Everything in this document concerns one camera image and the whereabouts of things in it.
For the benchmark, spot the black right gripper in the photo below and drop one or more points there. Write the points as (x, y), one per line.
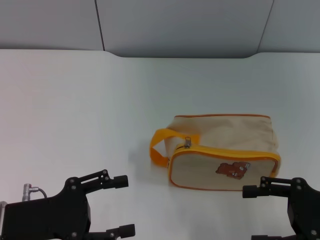
(305, 207)

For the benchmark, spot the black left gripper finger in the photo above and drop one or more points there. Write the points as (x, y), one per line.
(125, 231)
(120, 181)

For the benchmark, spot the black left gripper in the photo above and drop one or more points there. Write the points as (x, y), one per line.
(45, 220)

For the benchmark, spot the beige food bag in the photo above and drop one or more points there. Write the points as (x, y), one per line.
(220, 135)

